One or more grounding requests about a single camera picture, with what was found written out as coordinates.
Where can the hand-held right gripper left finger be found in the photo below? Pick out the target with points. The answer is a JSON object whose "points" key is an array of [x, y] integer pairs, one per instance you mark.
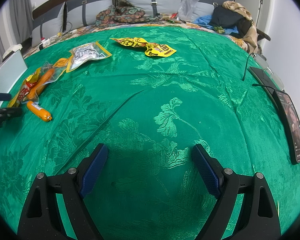
{"points": [[93, 172]]}

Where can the floral bedsheet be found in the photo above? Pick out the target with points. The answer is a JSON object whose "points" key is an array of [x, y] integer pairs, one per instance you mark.
{"points": [[90, 30]]}

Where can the clear sausage packet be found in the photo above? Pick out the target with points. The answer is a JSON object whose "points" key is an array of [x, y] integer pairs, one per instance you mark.
{"points": [[43, 80]]}

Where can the orange sausage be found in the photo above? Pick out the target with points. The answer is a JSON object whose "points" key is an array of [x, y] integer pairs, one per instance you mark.
{"points": [[38, 111]]}

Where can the grey curtain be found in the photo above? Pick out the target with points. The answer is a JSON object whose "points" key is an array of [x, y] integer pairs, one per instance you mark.
{"points": [[12, 17]]}

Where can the green patterned blanket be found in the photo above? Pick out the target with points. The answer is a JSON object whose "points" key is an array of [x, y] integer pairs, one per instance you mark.
{"points": [[150, 92]]}

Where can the dark floral cloth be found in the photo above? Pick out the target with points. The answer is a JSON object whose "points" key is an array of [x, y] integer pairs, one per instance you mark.
{"points": [[125, 13]]}

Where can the white cloth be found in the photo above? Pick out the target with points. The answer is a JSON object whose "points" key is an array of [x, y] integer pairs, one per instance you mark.
{"points": [[12, 50]]}

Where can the smartphone with lit screen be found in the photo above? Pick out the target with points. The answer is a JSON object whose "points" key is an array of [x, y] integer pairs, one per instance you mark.
{"points": [[291, 127]]}

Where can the blue cloth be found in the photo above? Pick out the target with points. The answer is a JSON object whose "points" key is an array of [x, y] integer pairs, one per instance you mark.
{"points": [[203, 21]]}

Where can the clear packet with yellow border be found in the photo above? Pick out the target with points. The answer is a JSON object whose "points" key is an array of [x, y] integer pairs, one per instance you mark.
{"points": [[87, 55]]}

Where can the beige patterned cloth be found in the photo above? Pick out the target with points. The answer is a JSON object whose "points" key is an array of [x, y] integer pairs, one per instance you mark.
{"points": [[247, 30]]}

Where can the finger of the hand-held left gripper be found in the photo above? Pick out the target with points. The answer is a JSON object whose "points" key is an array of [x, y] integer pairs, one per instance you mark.
{"points": [[7, 113], [1, 97]]}

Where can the white storage box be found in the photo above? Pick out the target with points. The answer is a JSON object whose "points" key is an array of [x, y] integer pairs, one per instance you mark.
{"points": [[7, 72]]}

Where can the eyeglasses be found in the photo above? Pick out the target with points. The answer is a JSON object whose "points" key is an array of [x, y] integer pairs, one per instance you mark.
{"points": [[270, 70]]}

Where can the clear plastic bag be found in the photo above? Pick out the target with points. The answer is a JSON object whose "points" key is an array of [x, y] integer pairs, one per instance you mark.
{"points": [[188, 6]]}

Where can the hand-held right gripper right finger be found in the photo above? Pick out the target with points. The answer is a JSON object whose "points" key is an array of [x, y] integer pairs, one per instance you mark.
{"points": [[206, 171]]}

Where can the black bag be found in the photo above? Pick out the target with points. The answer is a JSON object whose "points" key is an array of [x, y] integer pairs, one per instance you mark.
{"points": [[226, 16]]}

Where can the black flat device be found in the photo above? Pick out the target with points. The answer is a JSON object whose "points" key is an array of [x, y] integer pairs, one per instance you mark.
{"points": [[262, 77]]}

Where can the red and yellow snack packet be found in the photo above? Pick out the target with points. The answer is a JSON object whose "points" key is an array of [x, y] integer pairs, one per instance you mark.
{"points": [[23, 90]]}

